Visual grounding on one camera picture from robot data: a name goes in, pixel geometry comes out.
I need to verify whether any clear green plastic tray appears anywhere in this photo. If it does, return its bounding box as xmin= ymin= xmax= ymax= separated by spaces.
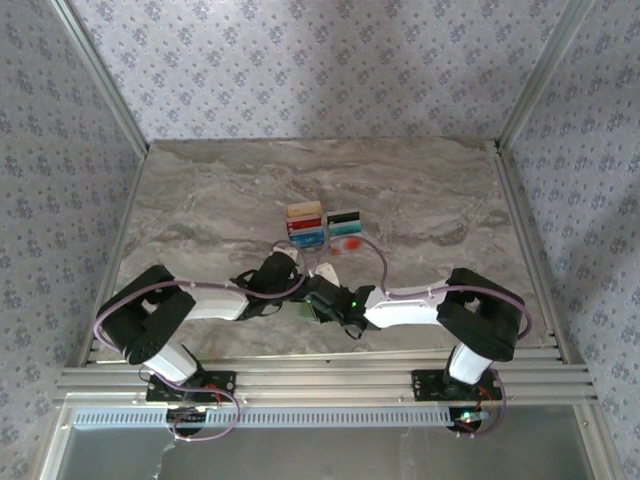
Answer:
xmin=298 ymin=298 xmax=324 ymax=325

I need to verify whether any clear acrylic card rack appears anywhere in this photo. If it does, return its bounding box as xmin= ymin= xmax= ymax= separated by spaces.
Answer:
xmin=283 ymin=198 xmax=366 ymax=257

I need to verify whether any gold card stack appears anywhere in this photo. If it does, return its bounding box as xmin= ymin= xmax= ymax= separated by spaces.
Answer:
xmin=285 ymin=199 xmax=322 ymax=217

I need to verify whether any blue card stack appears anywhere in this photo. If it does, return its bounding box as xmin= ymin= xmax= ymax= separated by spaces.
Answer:
xmin=287 ymin=227 xmax=326 ymax=250

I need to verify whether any white red-dot card stack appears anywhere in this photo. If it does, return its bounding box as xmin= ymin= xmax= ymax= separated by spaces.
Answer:
xmin=327 ymin=233 xmax=365 ymax=256

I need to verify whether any grey metal panel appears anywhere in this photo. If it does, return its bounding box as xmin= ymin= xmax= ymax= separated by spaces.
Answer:
xmin=38 ymin=403 xmax=624 ymax=480

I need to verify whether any black control board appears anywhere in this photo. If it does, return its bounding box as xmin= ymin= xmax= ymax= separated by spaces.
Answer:
xmin=166 ymin=405 xmax=212 ymax=437
xmin=446 ymin=405 xmax=494 ymax=434

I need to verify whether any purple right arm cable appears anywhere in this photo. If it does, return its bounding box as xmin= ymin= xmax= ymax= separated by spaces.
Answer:
xmin=309 ymin=235 xmax=534 ymax=441

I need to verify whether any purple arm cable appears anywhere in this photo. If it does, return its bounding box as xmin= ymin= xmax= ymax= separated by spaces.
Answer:
xmin=309 ymin=235 xmax=534 ymax=441
xmin=93 ymin=239 xmax=242 ymax=444

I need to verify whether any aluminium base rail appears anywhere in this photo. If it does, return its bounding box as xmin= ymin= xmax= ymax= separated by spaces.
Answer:
xmin=53 ymin=348 xmax=600 ymax=407

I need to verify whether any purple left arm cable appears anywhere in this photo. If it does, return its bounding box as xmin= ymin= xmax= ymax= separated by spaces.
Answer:
xmin=93 ymin=239 xmax=242 ymax=444

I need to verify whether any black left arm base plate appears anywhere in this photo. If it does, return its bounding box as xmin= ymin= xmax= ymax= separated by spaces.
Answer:
xmin=145 ymin=369 xmax=237 ymax=404

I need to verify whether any grey slotted cable duct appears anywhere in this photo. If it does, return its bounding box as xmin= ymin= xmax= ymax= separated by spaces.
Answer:
xmin=72 ymin=405 xmax=494 ymax=430

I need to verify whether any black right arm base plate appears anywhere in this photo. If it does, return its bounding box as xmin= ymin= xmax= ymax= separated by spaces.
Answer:
xmin=410 ymin=368 xmax=504 ymax=404

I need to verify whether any aluminium side rail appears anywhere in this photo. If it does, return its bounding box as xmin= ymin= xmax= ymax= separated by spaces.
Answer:
xmin=492 ymin=139 xmax=574 ymax=366
xmin=77 ymin=147 xmax=151 ymax=369

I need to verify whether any aluminium frame post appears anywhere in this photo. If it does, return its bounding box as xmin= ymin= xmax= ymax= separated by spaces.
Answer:
xmin=49 ymin=0 xmax=150 ymax=157
xmin=493 ymin=0 xmax=597 ymax=151

